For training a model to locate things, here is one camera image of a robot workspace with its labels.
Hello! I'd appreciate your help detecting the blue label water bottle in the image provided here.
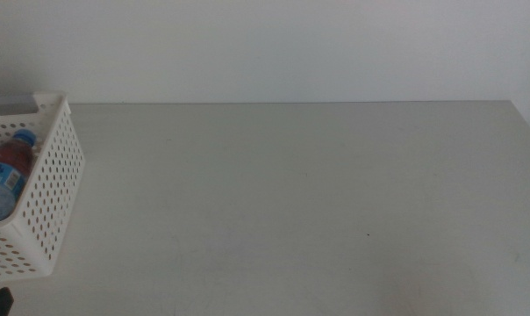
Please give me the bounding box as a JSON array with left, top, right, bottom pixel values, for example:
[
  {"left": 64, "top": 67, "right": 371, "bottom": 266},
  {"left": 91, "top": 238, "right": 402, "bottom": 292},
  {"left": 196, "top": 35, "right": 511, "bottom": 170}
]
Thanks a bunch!
[{"left": 0, "top": 128, "right": 38, "bottom": 224}]

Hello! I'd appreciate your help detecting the white perforated plastic basket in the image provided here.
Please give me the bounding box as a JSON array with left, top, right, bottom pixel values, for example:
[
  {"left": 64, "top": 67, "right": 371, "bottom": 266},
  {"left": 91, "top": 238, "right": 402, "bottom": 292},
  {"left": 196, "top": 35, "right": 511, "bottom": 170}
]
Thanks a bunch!
[{"left": 0, "top": 90, "right": 87, "bottom": 284}]

